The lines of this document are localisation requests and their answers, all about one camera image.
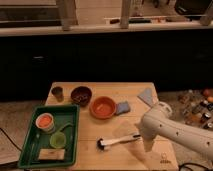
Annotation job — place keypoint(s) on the white dish brush black bristles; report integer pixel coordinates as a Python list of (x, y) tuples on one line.
[(105, 143)]

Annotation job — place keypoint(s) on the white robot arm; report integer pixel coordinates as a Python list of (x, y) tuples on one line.
[(156, 121)]

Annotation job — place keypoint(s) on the orange ceramic bowl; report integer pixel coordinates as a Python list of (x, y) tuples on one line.
[(103, 107)]

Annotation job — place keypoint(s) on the blue sponge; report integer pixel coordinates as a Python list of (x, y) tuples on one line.
[(122, 107)]

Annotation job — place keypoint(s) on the dark brown bowl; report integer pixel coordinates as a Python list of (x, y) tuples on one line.
[(81, 95)]

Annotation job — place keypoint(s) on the grey triangular cloth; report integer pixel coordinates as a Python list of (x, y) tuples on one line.
[(146, 97)]

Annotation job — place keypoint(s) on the small brown cup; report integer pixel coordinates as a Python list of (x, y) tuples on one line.
[(57, 92)]

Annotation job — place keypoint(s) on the green plastic tray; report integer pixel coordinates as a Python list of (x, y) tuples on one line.
[(66, 119)]

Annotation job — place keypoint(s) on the white cup orange inside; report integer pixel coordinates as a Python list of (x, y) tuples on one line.
[(45, 122)]

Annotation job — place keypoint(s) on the green ladle cup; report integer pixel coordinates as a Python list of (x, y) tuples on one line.
[(59, 139)]

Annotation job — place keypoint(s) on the spice bottle rack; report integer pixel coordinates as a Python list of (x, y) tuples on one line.
[(197, 108)]

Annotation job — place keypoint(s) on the tan rectangular sponge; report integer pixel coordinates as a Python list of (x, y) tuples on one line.
[(51, 154)]

